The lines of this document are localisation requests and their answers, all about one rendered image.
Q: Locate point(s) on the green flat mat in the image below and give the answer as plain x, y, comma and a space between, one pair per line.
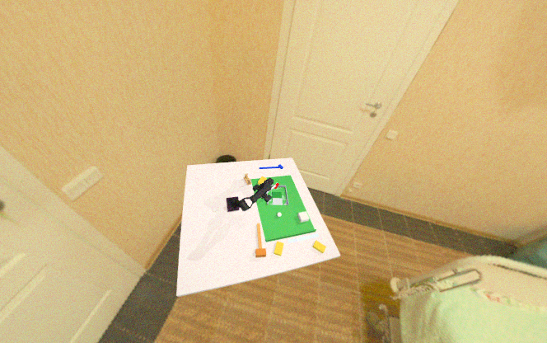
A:
288, 223

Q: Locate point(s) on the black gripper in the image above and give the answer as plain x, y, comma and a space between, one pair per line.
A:
267, 197

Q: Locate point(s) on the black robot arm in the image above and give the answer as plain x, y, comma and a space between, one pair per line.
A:
263, 187

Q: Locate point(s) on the white cube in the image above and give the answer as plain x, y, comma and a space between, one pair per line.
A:
303, 216

